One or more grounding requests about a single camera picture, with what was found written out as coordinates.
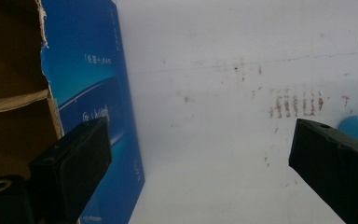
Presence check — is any blue cardboard box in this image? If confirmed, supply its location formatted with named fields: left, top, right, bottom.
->
left=0, top=0, right=146, bottom=224

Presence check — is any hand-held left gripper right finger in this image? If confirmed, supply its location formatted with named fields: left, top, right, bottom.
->
left=288, top=118, right=358, bottom=224

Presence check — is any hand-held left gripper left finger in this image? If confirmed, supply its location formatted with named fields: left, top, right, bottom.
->
left=27, top=116, right=113, bottom=224

